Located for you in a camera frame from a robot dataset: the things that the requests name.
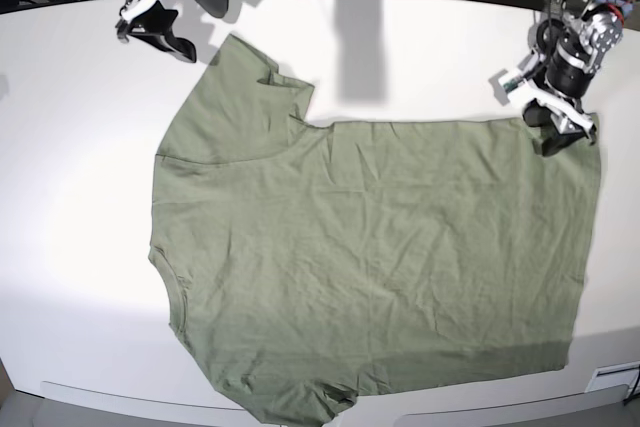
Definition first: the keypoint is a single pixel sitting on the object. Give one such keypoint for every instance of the green T-shirt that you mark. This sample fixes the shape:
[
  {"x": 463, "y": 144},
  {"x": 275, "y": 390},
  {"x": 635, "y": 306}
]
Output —
[{"x": 308, "y": 266}]

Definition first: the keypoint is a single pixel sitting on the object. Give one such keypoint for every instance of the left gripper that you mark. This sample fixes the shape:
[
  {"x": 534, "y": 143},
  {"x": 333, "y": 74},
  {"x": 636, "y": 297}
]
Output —
[{"x": 557, "y": 81}]

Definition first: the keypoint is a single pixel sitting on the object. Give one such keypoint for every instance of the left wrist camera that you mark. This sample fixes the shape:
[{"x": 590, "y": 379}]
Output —
[{"x": 510, "y": 88}]

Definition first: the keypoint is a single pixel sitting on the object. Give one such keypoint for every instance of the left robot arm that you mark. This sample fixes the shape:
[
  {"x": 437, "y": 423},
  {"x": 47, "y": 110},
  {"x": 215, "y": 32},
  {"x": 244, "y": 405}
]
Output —
[{"x": 597, "y": 24}]

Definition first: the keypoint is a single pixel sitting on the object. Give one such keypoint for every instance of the white label sticker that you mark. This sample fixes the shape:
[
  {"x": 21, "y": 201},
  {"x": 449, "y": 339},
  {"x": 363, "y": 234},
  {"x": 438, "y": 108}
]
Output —
[{"x": 626, "y": 375}]

